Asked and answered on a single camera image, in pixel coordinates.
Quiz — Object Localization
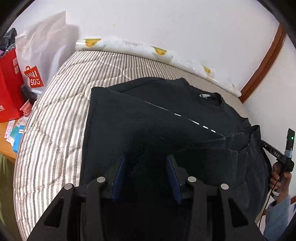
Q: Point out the black sweatshirt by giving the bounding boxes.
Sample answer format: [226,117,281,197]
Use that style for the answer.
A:
[80,77,271,218]

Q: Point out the blue sleeve forearm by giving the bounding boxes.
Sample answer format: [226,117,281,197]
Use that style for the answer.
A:
[263,195,290,241]

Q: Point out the person's right hand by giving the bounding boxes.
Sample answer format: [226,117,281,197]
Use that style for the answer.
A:
[270,162,292,204]

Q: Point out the striped quilted mattress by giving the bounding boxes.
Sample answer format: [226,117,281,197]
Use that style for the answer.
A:
[14,51,248,240]

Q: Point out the green bedding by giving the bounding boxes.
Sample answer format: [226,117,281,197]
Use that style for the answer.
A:
[1,154,22,240]

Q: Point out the blue tissue pack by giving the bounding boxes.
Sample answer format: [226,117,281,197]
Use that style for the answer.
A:
[12,125,25,153]

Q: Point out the wooden bedside table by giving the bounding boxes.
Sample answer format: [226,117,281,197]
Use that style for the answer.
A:
[0,122,16,163]

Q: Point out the teal white packet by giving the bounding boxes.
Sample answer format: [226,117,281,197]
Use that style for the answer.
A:
[6,125,21,147]

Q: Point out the white red paper card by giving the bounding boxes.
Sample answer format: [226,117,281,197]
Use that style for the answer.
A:
[4,120,15,138]

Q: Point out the pink small cup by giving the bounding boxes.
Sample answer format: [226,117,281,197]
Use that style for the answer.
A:
[20,99,32,117]

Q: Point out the red paper shopping bag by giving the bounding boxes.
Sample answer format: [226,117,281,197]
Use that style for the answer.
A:
[0,49,26,123]

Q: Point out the white duck print pillow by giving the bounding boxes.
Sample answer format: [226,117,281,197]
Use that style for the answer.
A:
[75,37,241,97]

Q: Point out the white plastic shopping bag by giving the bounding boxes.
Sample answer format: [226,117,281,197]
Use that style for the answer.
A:
[16,11,68,95]

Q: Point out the dark plaid garment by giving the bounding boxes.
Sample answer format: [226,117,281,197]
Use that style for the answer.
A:
[0,28,17,52]

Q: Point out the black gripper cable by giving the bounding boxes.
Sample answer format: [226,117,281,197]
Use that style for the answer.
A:
[257,141,286,230]

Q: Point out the brown wooden door frame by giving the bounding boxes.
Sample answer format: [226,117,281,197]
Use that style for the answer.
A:
[239,24,287,103]

